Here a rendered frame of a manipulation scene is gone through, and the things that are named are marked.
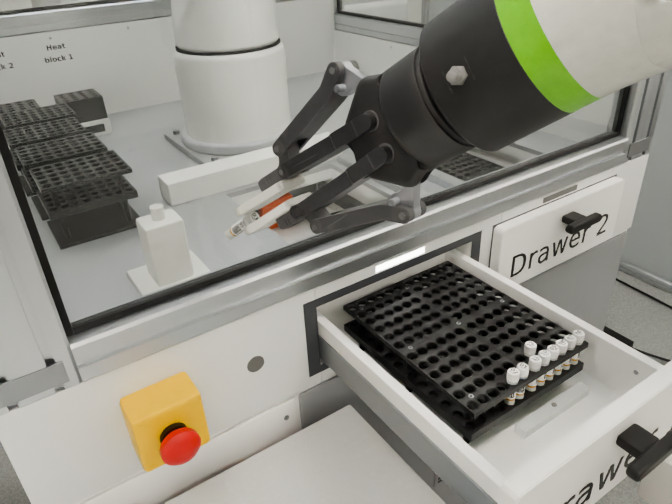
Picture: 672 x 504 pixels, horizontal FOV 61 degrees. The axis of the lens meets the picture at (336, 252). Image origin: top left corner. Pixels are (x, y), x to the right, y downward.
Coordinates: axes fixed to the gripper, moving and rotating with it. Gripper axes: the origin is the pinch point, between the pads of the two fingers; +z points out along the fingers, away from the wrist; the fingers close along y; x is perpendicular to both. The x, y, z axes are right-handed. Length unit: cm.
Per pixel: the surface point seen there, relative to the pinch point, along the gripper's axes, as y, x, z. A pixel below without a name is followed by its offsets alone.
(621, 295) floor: -72, -190, 46
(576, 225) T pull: -18, -49, -5
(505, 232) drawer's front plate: -14.4, -39.2, 1.1
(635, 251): -60, -207, 40
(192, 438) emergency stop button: -16.5, 8.4, 15.7
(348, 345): -16.6, -10.4, 9.8
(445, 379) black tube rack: -23.0, -11.1, -0.2
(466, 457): -27.9, -4.1, -4.1
